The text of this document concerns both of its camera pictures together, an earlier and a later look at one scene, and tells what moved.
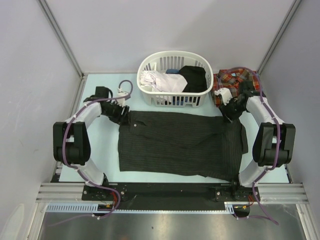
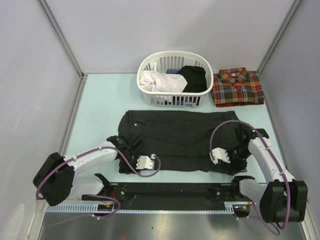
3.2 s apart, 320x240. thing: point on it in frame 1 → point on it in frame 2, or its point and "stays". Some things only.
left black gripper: (120, 119) → (127, 170)
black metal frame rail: (169, 193) stays
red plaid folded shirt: (230, 78) stays
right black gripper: (225, 110) → (235, 167)
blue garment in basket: (172, 71) stays
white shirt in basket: (164, 82) stays
